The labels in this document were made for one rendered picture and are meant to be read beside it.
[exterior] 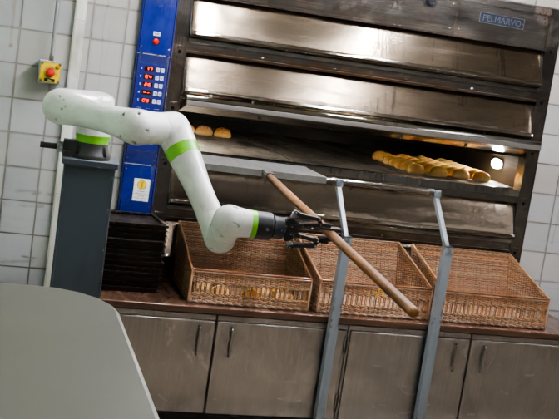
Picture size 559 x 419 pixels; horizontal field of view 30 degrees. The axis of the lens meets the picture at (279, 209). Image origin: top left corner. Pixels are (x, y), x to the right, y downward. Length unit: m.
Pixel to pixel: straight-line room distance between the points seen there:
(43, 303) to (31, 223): 4.71
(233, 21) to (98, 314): 4.75
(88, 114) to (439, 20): 2.16
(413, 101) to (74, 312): 5.03
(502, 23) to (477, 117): 0.48
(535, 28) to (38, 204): 2.58
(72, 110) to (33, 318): 3.56
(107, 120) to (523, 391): 2.52
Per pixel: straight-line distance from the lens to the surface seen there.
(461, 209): 5.37
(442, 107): 5.25
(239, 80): 4.92
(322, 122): 4.88
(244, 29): 4.90
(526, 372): 5.11
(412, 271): 5.04
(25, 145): 4.83
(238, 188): 4.98
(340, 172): 5.09
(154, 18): 4.81
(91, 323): 0.16
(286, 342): 4.62
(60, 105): 3.76
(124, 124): 3.50
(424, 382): 4.83
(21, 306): 0.17
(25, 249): 4.91
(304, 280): 4.61
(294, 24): 4.98
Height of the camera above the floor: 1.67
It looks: 8 degrees down
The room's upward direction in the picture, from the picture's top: 8 degrees clockwise
